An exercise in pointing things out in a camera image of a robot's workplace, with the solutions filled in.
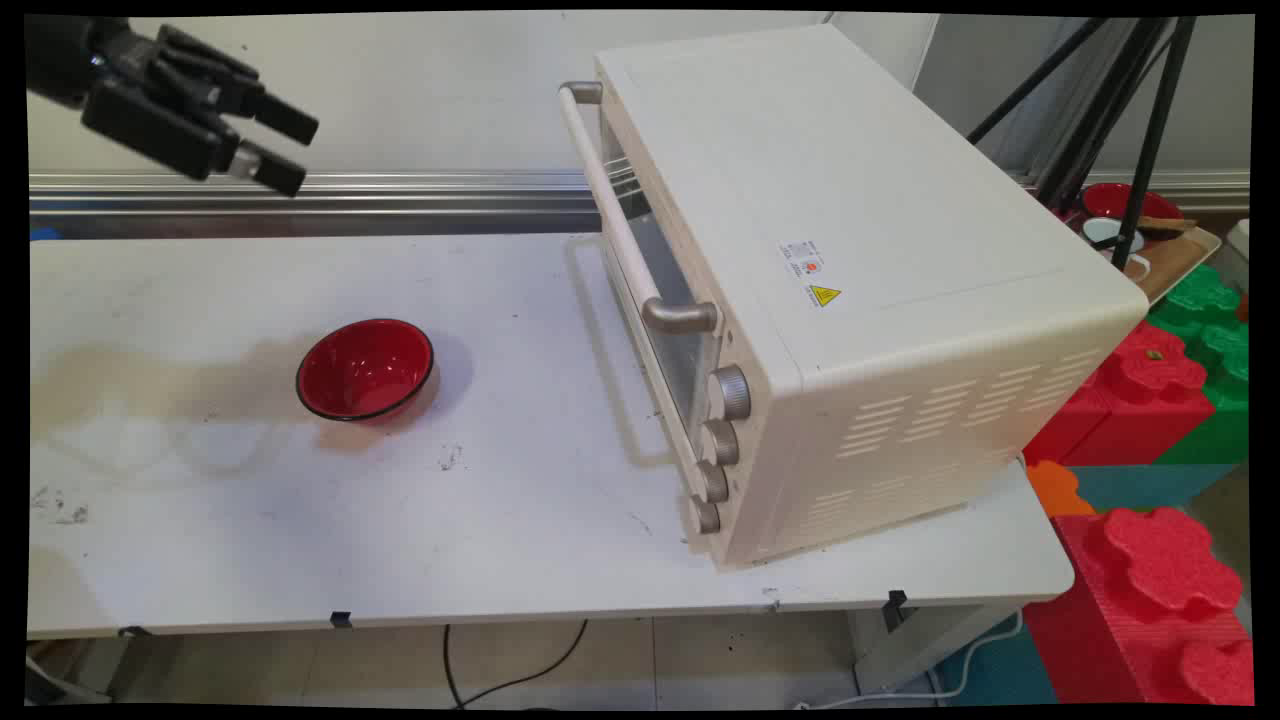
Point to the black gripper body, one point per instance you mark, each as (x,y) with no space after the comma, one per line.
(65,55)

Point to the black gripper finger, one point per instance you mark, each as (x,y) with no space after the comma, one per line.
(150,125)
(215,82)

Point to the red bowl with black rim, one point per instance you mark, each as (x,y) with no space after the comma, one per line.
(365,368)

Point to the black table clip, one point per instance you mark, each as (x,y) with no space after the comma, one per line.
(341,620)
(895,607)

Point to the silver oven knob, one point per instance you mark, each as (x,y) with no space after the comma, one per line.
(705,515)
(721,441)
(712,481)
(731,392)

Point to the white printed label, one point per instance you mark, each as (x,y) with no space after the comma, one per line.
(803,258)

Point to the yellow warning sticker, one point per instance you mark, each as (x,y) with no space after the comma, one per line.
(825,295)

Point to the cream toaster oven body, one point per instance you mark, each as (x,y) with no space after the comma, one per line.
(870,200)

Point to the red bowl with dark rim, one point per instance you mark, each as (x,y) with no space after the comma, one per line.
(1105,198)

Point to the small white bowl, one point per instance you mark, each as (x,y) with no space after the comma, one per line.
(1102,231)

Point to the black tripod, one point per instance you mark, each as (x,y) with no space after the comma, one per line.
(1130,120)

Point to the orange foam piece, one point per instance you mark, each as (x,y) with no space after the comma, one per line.
(1058,490)

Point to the brown wooden piece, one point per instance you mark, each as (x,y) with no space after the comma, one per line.
(1168,226)

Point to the wooden tray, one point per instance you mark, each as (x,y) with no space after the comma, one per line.
(1175,262)

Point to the teal foam floor mat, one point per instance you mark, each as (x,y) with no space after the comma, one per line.
(1000,670)

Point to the green foam block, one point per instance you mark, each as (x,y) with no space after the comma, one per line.
(1215,320)

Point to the large red foam block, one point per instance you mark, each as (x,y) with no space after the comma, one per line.
(1150,600)

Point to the aluminium rail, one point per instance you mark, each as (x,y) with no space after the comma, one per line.
(400,195)

